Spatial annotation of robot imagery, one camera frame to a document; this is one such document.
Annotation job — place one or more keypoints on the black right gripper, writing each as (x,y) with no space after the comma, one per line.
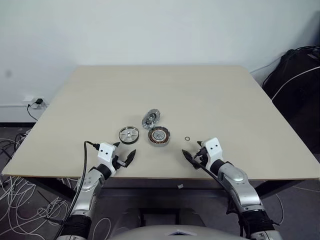
(202,156)

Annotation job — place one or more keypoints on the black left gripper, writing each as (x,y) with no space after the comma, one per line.
(119,160)

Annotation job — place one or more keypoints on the silver wheel disc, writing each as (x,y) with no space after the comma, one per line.
(128,135)

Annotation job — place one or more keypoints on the motor stator with copper windings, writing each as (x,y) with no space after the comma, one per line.
(158,137)

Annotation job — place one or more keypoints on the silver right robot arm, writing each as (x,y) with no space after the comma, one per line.
(237,177)

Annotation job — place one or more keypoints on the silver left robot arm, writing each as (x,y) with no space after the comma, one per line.
(87,182)

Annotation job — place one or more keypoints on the small white clip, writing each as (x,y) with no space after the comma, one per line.
(179,186)

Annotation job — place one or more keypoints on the grey robot torso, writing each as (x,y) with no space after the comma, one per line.
(155,231)

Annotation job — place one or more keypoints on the black power adapter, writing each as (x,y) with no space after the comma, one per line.
(38,101)

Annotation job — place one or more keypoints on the black bag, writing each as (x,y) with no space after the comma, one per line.
(295,105)

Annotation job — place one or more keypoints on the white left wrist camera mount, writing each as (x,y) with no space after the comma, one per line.
(106,151)

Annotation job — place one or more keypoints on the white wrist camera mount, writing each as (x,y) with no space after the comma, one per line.
(213,147)
(106,151)

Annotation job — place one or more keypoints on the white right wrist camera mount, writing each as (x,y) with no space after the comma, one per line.
(213,147)

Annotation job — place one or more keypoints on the white wall socket strip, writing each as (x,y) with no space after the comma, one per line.
(28,98)

